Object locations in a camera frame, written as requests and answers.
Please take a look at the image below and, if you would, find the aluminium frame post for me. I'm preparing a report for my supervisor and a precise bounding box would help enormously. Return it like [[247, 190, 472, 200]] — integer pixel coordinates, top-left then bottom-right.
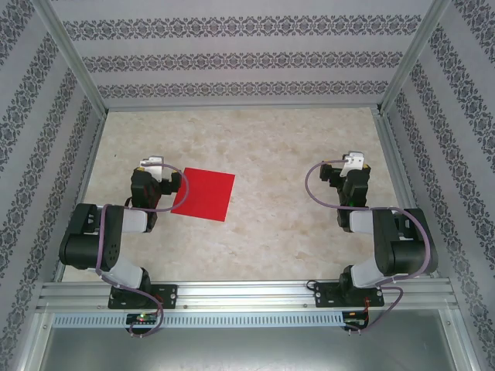
[[32, 0, 109, 117], [377, 0, 453, 115]]

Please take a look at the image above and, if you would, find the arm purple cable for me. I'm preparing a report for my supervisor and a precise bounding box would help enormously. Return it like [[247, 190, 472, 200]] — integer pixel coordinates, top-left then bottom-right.
[[95, 162, 190, 338], [305, 158, 431, 335]]

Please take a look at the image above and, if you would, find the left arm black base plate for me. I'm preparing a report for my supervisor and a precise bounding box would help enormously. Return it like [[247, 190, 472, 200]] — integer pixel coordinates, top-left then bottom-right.
[[108, 284, 179, 309]]

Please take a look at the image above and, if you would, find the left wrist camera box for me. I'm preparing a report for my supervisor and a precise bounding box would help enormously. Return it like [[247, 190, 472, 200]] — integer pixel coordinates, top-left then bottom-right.
[[139, 156, 165, 182]]

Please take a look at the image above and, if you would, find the aluminium mounting rail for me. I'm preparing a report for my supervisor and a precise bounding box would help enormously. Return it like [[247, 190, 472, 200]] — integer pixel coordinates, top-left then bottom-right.
[[36, 281, 459, 312]]

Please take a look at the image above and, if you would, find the aluminium frame side rail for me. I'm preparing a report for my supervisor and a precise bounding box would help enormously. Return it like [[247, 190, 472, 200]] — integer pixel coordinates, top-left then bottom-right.
[[52, 110, 109, 283], [373, 110, 440, 281]]

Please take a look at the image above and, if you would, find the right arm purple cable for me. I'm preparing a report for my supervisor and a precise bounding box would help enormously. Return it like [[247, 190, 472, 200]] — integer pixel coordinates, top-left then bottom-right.
[[305, 158, 431, 335]]

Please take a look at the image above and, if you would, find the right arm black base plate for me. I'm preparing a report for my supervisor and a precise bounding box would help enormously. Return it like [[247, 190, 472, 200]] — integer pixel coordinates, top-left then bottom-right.
[[315, 281, 386, 309]]

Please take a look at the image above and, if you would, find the aluminium frame rear rail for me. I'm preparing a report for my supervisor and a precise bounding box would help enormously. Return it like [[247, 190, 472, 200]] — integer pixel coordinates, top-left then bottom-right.
[[104, 103, 384, 113]]

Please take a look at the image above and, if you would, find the circuit board with green light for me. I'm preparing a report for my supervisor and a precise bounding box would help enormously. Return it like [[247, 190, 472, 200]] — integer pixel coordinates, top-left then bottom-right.
[[126, 313, 159, 325]]

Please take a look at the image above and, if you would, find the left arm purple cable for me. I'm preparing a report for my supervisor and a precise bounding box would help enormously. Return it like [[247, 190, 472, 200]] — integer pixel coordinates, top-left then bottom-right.
[[95, 162, 190, 338]]

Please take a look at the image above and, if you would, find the red square paper sheet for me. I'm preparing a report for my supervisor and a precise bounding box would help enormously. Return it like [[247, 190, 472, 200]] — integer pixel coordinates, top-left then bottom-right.
[[170, 167, 236, 222]]

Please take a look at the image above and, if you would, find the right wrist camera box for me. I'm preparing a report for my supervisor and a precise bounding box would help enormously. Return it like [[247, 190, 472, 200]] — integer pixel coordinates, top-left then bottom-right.
[[340, 151, 367, 179]]

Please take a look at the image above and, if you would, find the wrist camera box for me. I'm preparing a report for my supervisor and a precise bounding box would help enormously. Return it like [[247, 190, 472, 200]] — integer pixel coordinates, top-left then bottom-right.
[[139, 156, 165, 182], [340, 151, 367, 179]]

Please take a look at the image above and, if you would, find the grey metal panel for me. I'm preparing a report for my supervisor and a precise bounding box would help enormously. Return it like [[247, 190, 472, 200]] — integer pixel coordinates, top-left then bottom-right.
[[34, 327, 469, 371]]

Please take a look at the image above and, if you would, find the slotted grey cable duct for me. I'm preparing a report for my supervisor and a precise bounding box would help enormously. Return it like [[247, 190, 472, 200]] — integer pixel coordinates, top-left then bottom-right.
[[52, 311, 345, 328]]

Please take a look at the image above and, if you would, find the small circuit board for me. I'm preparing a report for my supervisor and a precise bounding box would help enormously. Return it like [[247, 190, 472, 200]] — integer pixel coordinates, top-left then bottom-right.
[[343, 311, 370, 329]]

